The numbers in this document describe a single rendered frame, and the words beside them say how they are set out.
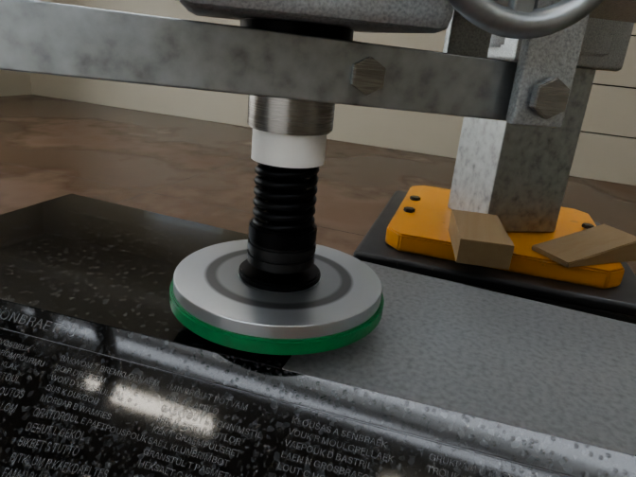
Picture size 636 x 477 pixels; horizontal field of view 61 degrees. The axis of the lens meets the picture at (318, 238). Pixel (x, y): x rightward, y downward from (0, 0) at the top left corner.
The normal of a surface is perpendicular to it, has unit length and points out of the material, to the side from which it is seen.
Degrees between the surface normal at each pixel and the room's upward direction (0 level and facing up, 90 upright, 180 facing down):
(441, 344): 0
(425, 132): 90
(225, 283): 0
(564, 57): 90
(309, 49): 90
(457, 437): 45
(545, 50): 90
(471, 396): 0
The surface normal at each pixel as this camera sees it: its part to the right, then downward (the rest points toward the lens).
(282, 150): -0.10, 0.33
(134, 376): -0.13, -0.44
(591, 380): 0.09, -0.94
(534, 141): 0.23, 0.36
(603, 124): -0.34, 0.29
